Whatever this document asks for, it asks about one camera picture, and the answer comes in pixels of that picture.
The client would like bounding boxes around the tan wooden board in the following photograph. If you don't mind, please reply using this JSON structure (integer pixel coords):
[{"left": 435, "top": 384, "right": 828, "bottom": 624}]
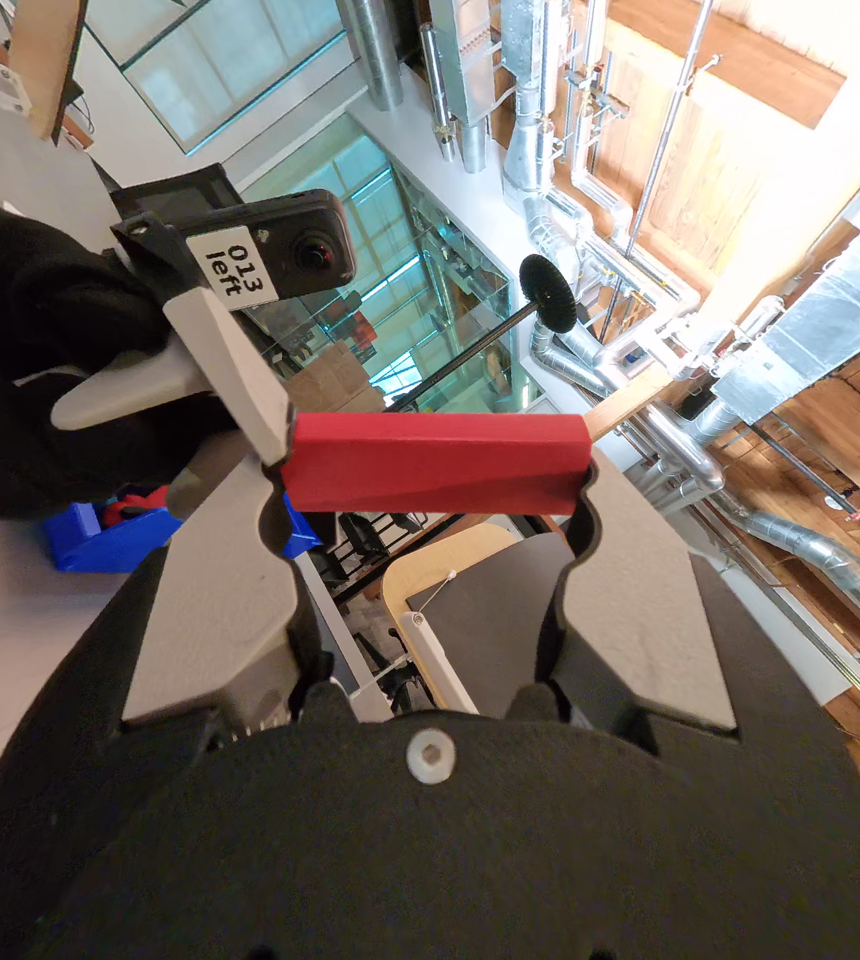
[{"left": 6, "top": 0, "right": 86, "bottom": 144}]

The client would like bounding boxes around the silver spiral air duct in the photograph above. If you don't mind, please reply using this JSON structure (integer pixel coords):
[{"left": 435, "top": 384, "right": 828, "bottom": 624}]
[
  {"left": 745, "top": 510, "right": 860, "bottom": 639},
  {"left": 531, "top": 318, "right": 629, "bottom": 399}
]

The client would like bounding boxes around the red wooden block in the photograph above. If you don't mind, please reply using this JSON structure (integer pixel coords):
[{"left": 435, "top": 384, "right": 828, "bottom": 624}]
[{"left": 280, "top": 411, "right": 594, "bottom": 517}]

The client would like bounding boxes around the blue plastic bin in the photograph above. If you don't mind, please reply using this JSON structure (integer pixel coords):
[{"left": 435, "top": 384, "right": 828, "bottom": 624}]
[{"left": 43, "top": 487, "right": 322, "bottom": 573}]

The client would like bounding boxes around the black round-base floor stand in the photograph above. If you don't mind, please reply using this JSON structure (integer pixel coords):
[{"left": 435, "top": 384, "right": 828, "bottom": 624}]
[{"left": 385, "top": 253, "right": 577, "bottom": 412}]

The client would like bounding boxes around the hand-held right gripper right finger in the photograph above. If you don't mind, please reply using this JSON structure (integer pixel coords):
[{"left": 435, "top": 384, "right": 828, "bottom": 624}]
[{"left": 538, "top": 450, "right": 738, "bottom": 732}]

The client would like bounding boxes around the white panel bracket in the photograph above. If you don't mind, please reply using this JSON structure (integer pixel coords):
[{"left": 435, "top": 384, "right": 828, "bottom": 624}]
[{"left": 400, "top": 611, "right": 479, "bottom": 714}]

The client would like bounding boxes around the cardboard box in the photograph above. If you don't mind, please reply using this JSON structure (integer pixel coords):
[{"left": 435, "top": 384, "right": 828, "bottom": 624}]
[{"left": 283, "top": 341, "right": 389, "bottom": 414}]

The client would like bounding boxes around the wooden pillar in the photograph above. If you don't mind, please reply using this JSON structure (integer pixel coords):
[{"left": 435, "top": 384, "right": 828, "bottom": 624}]
[{"left": 583, "top": 367, "right": 674, "bottom": 440}]

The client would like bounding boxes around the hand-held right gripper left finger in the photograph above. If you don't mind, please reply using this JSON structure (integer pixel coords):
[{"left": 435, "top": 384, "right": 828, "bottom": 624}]
[{"left": 121, "top": 459, "right": 333, "bottom": 732}]

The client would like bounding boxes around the person's left hand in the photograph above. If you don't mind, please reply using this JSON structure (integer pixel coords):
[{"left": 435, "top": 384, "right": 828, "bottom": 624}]
[{"left": 0, "top": 186, "right": 242, "bottom": 520}]

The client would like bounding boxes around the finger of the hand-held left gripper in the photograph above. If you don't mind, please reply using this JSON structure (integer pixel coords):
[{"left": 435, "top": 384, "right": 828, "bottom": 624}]
[{"left": 162, "top": 287, "right": 294, "bottom": 466}]

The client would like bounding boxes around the silver rectangular air duct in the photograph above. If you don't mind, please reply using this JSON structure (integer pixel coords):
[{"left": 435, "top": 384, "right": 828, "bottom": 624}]
[{"left": 715, "top": 213, "right": 860, "bottom": 425}]

